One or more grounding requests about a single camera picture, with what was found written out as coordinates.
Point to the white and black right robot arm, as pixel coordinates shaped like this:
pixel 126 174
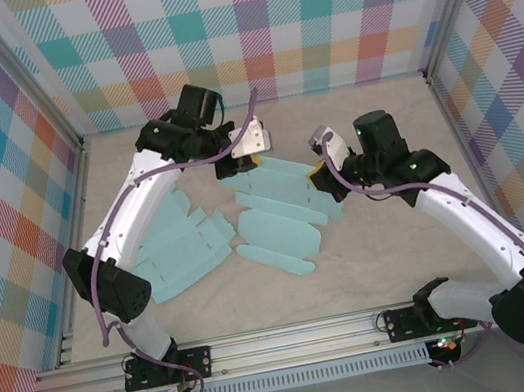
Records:
pixel 470 225

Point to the small circuit board with lights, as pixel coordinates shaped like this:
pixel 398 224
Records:
pixel 446 345

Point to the teal paper box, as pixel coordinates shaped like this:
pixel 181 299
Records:
pixel 277 224
pixel 187 260

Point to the aluminium side rail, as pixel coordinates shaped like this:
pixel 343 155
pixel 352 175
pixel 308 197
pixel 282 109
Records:
pixel 452 122
pixel 78 223

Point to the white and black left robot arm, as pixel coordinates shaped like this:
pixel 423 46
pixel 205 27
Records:
pixel 143 212

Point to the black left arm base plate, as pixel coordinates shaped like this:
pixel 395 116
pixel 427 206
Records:
pixel 197 362

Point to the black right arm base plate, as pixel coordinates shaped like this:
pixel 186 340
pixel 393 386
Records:
pixel 399 324

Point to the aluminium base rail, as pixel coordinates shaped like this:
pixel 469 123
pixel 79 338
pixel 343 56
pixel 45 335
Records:
pixel 293 345

